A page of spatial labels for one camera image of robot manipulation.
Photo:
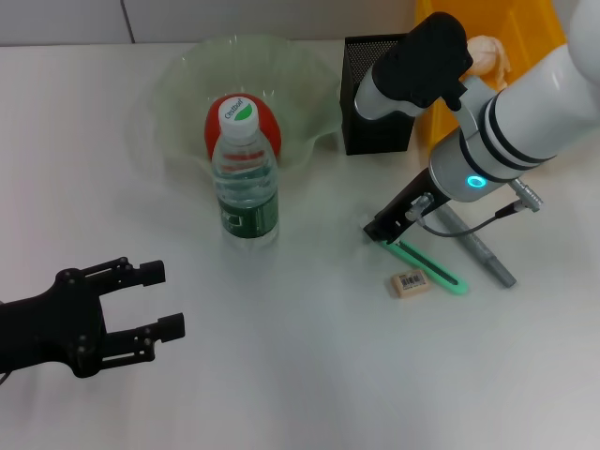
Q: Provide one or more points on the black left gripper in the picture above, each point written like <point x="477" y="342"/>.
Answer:
<point x="47" y="328"/>

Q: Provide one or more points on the grey marker pen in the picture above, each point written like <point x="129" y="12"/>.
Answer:
<point x="487" y="255"/>

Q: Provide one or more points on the black mesh pen holder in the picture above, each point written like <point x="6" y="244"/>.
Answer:
<point x="375" y="136"/>

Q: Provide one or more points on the red-orange round fruit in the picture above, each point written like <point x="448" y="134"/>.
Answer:
<point x="274" y="131"/>

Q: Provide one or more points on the white paper ball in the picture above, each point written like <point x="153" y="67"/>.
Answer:
<point x="487" y="51"/>

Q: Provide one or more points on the yellow plastic storage bin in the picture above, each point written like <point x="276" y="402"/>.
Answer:
<point x="529" y="28"/>

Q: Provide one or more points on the pale green wavy glass plate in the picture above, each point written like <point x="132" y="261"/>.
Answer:
<point x="187" y="79"/>

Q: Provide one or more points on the beige eraser with barcode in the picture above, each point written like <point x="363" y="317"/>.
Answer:
<point x="409" y="283"/>

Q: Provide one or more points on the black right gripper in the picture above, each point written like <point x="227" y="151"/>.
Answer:
<point x="417" y="197"/>

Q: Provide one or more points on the right wrist camera housing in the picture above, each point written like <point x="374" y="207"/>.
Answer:
<point x="422" y="51"/>

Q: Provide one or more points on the green label water bottle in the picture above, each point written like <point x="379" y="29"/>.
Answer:
<point x="246" y="187"/>

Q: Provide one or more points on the mint green utility knife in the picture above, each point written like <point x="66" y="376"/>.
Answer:
<point x="436" y="274"/>

